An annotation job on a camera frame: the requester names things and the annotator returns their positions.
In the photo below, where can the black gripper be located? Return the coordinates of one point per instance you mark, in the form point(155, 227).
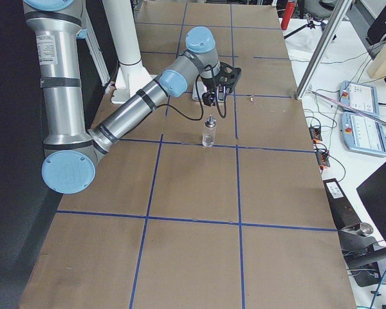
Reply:
point(209, 87)

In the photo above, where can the glass sauce bottle metal spout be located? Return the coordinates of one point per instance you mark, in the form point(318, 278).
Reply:
point(209, 131)

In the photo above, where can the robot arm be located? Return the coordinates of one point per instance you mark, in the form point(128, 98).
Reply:
point(74, 79)

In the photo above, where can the brown paper table cover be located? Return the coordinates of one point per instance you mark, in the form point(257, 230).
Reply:
point(168, 223)

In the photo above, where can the red cylinder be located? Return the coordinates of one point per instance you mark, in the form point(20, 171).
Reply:
point(288, 12)

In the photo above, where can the black power strip orange plugs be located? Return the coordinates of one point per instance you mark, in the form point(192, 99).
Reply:
point(321, 150)

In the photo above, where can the black tripod clamp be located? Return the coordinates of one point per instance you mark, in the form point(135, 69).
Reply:
point(312, 23)

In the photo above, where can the blue teach pendant far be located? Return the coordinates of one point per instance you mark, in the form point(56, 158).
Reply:
point(362, 97)

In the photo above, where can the blue teach pendant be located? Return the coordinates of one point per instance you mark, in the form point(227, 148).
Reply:
point(363, 135)
point(362, 97)

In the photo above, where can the blue teach pendant near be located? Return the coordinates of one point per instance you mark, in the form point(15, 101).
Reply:
point(363, 135)

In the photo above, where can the black box white label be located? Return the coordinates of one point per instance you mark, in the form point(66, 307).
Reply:
point(354, 234)

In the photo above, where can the black monitor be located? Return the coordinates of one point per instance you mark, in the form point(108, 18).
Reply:
point(372, 193)

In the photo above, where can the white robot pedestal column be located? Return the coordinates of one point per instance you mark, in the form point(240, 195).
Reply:
point(132, 75)

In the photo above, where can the aluminium frame post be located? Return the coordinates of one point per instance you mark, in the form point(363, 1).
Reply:
point(335, 19)

